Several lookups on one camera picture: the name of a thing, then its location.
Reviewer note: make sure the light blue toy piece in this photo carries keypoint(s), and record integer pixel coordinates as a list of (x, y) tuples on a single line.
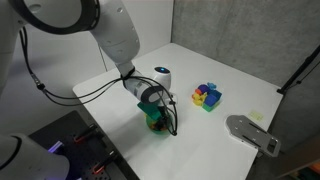
[(212, 86)]

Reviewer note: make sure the pale yellow sticky note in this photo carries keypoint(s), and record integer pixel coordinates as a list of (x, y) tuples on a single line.
[(256, 115)]

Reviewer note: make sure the black tripod pole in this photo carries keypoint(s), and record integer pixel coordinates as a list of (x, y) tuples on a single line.
[(300, 70)]

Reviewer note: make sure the purple toy piece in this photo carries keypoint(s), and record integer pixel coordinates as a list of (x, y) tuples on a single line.
[(203, 88)]

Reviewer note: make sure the silver metal mounting plate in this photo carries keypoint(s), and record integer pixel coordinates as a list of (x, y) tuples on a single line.
[(250, 133)]

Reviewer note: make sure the green toy block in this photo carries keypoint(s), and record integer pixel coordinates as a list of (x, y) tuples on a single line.
[(209, 107)]

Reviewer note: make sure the green plastic bowl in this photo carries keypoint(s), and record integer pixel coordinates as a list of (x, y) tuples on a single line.
[(160, 131)]

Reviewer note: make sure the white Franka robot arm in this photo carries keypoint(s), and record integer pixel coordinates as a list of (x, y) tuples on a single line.
[(113, 33)]

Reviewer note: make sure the yellow toy piece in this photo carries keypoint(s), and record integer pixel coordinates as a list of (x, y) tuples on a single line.
[(198, 99)]

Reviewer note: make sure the orange toy piece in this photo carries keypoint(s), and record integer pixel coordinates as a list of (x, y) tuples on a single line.
[(198, 91)]

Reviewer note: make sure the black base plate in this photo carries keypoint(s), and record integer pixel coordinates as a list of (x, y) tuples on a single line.
[(83, 151)]

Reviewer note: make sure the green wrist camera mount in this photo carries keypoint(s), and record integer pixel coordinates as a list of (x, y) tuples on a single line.
[(150, 111)]

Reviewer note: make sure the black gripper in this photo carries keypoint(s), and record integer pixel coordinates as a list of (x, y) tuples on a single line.
[(163, 116)]

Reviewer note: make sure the colourful toy storage rack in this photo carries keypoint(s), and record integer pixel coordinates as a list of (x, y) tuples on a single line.
[(306, 173)]

